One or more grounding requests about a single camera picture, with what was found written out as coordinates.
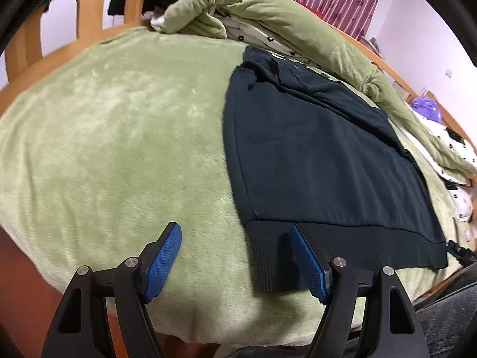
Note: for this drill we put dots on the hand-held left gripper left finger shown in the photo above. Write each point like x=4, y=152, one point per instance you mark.
x=164, y=261

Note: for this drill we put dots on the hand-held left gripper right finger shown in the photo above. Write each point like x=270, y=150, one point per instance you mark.
x=309, y=264

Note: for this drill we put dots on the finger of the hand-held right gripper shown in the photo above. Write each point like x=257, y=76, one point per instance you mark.
x=462, y=253

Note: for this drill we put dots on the black sweatshirt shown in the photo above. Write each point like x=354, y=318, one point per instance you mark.
x=316, y=156

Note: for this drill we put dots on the white floral pillow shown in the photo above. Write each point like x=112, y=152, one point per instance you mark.
x=460, y=201

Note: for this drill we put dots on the green plush bed sheet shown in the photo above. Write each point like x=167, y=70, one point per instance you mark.
x=111, y=138

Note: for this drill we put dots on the purple plush toy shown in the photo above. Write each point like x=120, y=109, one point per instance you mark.
x=426, y=106

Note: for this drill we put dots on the pile of boxes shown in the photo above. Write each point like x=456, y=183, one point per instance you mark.
x=374, y=43

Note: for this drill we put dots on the green quilt with floral lining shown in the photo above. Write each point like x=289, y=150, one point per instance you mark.
x=298, y=22

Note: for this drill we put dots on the wooden bed frame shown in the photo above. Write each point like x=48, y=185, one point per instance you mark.
x=89, y=11

